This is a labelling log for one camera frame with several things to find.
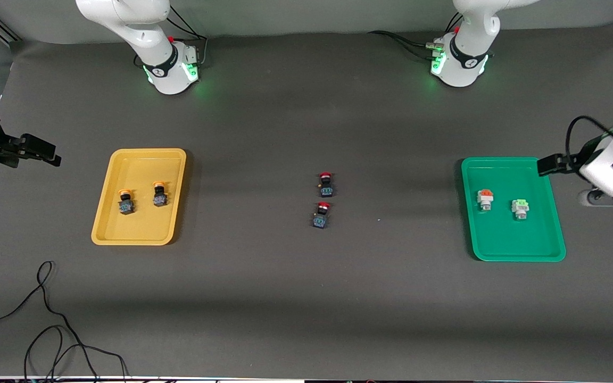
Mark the yellow push button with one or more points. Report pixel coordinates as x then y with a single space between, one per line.
125 203
159 194

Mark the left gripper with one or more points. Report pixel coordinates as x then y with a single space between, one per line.
574 159

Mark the green plastic tray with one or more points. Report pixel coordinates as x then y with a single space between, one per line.
511 234

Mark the red push button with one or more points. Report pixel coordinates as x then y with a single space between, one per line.
321 215
326 185

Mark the dark grey table mat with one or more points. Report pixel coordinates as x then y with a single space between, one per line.
306 298

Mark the yellow plastic tray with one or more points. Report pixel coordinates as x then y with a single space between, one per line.
139 223

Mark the orange and white button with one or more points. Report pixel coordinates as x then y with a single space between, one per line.
485 199

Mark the green and white button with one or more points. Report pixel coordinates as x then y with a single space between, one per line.
520 209

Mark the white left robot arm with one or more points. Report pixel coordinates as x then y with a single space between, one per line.
477 53

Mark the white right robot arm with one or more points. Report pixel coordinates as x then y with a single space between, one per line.
147 32

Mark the aluminium frame rail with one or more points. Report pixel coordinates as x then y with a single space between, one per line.
6 32

